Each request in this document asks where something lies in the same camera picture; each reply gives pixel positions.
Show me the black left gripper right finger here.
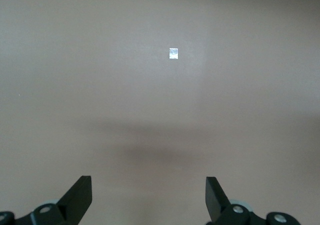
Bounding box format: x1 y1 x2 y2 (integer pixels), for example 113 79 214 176
205 176 301 225

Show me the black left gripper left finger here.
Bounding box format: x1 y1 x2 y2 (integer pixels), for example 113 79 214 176
0 175 93 225

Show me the small tape patch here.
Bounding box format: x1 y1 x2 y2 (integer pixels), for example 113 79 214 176
168 47 179 61

